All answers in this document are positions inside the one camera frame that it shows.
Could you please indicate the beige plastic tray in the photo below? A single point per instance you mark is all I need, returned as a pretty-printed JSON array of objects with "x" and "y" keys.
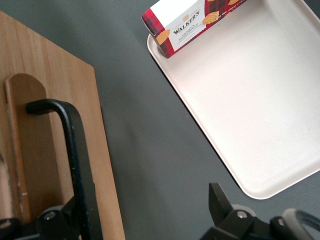
[{"x": 250, "y": 112}]

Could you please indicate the red tartan shortbread box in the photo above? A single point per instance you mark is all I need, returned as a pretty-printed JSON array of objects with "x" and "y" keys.
[{"x": 185, "y": 27}]

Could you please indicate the wooden board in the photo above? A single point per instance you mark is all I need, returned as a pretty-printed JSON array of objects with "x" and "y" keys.
[{"x": 50, "y": 70}]

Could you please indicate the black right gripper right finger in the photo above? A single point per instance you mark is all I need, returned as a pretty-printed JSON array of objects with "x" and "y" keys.
[{"x": 225, "y": 222}]

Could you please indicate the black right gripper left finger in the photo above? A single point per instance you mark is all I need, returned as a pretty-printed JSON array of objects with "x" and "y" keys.
[{"x": 57, "y": 225}]

